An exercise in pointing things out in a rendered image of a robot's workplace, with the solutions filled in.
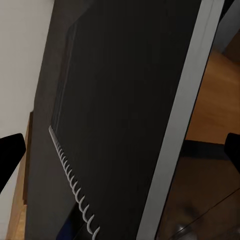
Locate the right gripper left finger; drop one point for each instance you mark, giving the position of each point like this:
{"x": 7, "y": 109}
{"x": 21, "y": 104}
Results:
{"x": 12, "y": 150}

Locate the notebook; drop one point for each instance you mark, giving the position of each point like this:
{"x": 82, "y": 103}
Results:
{"x": 129, "y": 80}

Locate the cabinet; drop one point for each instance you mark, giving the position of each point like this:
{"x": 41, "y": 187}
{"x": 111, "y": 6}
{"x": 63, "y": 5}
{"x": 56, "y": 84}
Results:
{"x": 204, "y": 199}
{"x": 17, "y": 222}

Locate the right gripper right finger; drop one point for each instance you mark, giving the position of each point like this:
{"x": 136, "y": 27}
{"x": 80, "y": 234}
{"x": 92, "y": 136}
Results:
{"x": 232, "y": 149}

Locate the desk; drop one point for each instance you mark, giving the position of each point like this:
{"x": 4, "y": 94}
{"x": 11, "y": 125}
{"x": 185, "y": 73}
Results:
{"x": 52, "y": 211}

